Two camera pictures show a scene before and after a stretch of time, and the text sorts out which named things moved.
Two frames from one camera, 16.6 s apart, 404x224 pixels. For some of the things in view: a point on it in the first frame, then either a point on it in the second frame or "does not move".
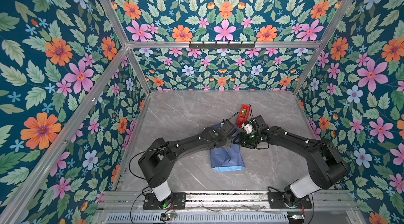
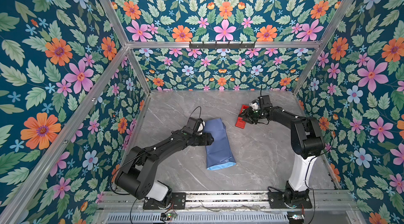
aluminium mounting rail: (228, 201) does not move
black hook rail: (222, 46) does not move
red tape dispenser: (243, 115) does not move
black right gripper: (244, 142) to (248, 115)
